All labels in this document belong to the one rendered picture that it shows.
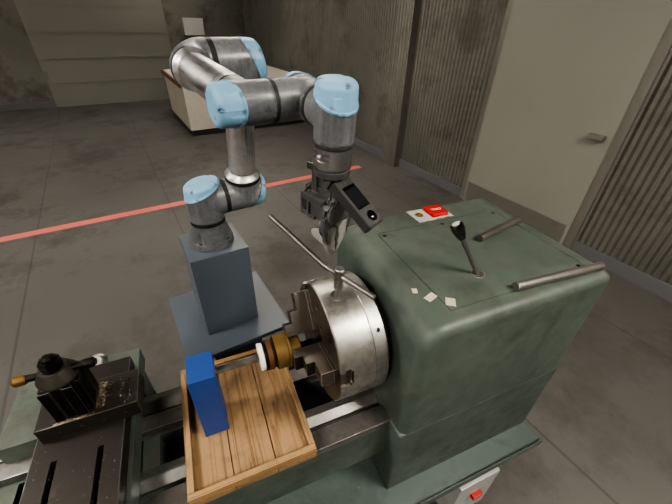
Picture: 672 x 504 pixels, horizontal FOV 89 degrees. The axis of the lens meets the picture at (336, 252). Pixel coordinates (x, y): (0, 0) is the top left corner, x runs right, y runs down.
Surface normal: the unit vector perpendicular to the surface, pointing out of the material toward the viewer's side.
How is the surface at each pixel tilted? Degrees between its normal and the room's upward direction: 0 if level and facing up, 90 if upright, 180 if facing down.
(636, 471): 0
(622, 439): 0
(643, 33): 90
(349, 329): 39
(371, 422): 0
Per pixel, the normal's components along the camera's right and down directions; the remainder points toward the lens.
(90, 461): 0.03, -0.82
